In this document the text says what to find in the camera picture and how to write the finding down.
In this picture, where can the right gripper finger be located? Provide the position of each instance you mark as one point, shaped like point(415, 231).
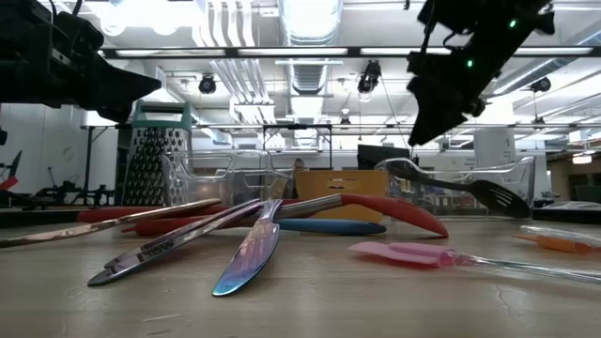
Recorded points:
point(413, 101)
point(441, 103)

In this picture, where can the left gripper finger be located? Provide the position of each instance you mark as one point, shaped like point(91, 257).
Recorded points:
point(122, 87)
point(115, 112)

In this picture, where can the red slotted spatula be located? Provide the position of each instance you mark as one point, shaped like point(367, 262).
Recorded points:
point(103, 214)

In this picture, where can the rose gold table knife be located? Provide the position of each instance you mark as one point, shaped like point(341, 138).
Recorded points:
point(94, 227)

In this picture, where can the pink silicone spatula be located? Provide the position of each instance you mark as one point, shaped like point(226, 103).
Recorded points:
point(399, 251)

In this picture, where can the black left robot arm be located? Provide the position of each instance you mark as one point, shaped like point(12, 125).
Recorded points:
point(9, 28)

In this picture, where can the black ceiling spotlight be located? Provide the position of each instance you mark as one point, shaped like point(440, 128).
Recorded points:
point(541, 85)
point(207, 85)
point(370, 77)

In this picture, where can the clear plastic bin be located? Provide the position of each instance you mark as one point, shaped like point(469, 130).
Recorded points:
point(88, 164)

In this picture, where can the teal steel box grater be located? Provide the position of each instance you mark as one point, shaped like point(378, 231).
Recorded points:
point(150, 159)

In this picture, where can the black background monitor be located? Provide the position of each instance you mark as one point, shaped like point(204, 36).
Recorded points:
point(382, 157)

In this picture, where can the white cylindrical column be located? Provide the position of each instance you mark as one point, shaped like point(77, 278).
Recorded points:
point(493, 148)

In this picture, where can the black tripod equipment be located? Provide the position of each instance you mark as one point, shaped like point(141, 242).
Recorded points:
point(61, 192)

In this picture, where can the orange plastic bin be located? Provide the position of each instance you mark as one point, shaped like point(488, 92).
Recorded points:
point(347, 185)

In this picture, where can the red black distant device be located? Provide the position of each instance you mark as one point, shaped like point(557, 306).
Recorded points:
point(9, 180)

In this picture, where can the person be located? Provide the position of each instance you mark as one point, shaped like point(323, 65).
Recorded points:
point(299, 164)

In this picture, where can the blue silicone spoon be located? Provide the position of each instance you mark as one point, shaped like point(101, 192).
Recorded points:
point(328, 226)

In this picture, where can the clear plastic bag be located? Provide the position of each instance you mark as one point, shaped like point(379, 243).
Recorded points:
point(573, 205)

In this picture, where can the black overhead frame bar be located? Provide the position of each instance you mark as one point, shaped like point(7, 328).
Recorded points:
point(352, 51)

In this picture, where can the silver ventilation duct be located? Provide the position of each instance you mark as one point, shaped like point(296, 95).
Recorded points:
point(310, 28)

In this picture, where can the black aluminium table frame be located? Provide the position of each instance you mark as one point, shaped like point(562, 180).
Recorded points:
point(28, 217)

